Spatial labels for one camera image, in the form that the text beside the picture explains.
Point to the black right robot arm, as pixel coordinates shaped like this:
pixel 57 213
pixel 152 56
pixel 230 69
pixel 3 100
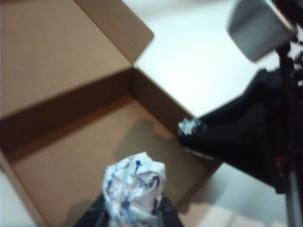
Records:
pixel 290 208

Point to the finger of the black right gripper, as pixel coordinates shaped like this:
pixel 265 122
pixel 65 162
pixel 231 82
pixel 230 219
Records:
pixel 246 104
pixel 236 149

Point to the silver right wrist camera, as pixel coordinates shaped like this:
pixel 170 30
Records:
pixel 258 28

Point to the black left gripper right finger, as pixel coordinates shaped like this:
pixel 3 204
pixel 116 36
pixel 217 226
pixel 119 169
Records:
pixel 169 215

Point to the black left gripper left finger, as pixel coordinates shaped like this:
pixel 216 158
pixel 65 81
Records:
pixel 98 214

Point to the paper ball black print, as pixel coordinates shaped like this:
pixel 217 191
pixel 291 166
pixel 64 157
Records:
pixel 190 126

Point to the open brown cardboard box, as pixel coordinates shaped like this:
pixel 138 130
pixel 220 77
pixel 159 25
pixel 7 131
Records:
pixel 78 132

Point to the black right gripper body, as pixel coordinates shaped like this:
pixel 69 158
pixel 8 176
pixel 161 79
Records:
pixel 288 132

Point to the paper ball blue print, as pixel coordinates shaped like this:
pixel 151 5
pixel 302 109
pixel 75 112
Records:
pixel 135 186

